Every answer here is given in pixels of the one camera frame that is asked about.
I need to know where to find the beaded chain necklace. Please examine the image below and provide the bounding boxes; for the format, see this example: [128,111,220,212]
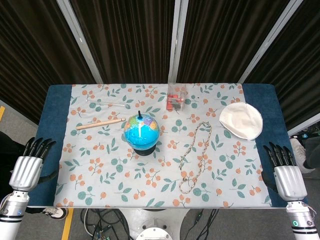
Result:
[178,121,213,194]

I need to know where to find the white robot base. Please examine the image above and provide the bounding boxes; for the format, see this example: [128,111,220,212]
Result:
[119,207,191,240]

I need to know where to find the small blue globe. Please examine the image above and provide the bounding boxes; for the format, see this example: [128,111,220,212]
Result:
[123,110,160,157]

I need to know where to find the white round cloth pad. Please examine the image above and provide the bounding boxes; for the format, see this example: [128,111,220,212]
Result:
[219,102,264,141]

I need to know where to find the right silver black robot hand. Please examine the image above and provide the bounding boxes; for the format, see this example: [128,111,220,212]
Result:
[261,141,308,202]

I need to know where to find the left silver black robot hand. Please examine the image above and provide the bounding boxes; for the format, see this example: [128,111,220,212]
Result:
[9,136,58,193]

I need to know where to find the clear box with red items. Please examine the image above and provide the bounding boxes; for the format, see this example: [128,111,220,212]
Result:
[165,82,188,112]

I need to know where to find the black cables on floor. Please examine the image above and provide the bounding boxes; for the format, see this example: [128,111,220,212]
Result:
[80,208,221,240]

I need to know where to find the floral patterned tablecloth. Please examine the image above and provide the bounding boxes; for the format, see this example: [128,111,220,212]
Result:
[53,83,273,208]

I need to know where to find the white sneaker with black stripes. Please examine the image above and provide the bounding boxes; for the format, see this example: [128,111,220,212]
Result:
[41,206,69,221]

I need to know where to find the white shoe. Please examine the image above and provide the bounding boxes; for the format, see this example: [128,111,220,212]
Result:
[289,138,316,174]

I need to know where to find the blue table mat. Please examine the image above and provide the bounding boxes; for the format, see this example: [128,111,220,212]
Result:
[26,84,309,209]

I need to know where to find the clear glass rod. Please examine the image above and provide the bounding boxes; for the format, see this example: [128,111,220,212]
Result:
[86,98,131,109]

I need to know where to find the yellow floor tape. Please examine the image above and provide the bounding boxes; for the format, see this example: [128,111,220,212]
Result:
[61,207,75,240]

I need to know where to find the person in dark clothes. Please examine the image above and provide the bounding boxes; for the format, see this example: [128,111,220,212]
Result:
[0,130,31,198]

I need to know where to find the wooden stick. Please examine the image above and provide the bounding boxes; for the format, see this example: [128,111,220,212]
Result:
[75,118,127,131]

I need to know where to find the dark brown curtain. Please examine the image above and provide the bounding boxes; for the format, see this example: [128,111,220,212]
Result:
[0,0,320,131]

